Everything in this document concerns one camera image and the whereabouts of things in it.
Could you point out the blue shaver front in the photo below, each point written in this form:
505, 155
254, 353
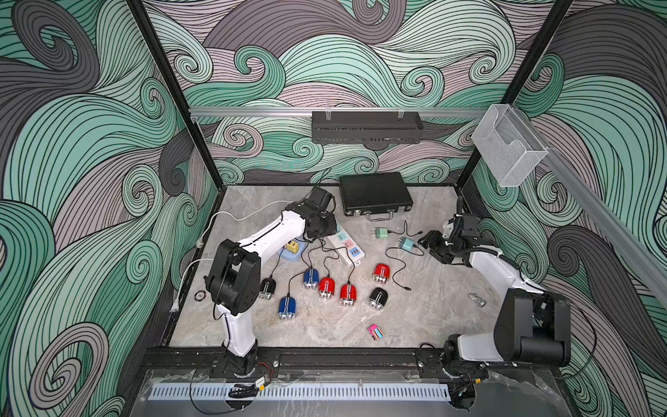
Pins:
287, 308

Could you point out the aluminium wall rail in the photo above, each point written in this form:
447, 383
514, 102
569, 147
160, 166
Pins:
624, 193
264, 111

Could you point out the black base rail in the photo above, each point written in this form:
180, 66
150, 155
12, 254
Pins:
291, 362

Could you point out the blue shaver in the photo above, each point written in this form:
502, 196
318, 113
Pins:
311, 278
287, 308

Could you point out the green charger adapter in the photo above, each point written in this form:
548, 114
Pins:
381, 233

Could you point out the black shaver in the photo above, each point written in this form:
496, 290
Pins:
378, 298
267, 288

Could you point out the white slotted cable duct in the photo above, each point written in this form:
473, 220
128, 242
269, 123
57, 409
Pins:
306, 392

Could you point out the pink striped small box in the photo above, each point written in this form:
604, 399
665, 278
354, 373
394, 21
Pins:
375, 332

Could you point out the clear acrylic wall box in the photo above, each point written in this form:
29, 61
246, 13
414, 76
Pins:
509, 144

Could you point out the black wall shelf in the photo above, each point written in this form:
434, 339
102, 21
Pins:
373, 129

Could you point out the black briefcase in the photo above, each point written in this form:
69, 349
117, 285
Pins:
374, 194

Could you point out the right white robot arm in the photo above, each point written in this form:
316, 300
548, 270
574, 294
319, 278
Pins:
533, 325

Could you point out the white power strip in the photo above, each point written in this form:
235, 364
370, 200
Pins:
345, 245

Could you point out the aluminium wall rail back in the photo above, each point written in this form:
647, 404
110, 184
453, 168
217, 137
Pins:
264, 111

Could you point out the teal charger adapter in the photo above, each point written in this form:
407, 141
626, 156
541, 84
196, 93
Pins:
406, 244

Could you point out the silver metal knob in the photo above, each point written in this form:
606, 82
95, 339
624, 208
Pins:
478, 300

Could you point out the light blue socket cube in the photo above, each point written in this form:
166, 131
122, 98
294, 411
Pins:
285, 255

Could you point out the yellow charger adapter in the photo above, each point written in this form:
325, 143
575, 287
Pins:
293, 247

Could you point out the red shaver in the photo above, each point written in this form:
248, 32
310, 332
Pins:
326, 287
348, 295
381, 273

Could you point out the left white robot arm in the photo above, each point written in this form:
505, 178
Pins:
234, 279

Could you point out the aluminium wall rail right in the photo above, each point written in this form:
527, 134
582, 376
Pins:
624, 193

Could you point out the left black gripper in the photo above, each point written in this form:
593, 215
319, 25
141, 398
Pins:
331, 228

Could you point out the blue shaver rear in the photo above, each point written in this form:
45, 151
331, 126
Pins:
311, 278

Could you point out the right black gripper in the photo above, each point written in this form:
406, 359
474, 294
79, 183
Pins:
429, 241

